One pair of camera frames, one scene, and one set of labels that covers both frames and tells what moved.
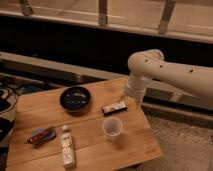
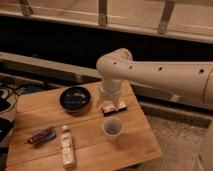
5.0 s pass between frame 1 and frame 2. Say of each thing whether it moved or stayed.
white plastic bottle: stayed
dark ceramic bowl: stayed
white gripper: moved
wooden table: stayed
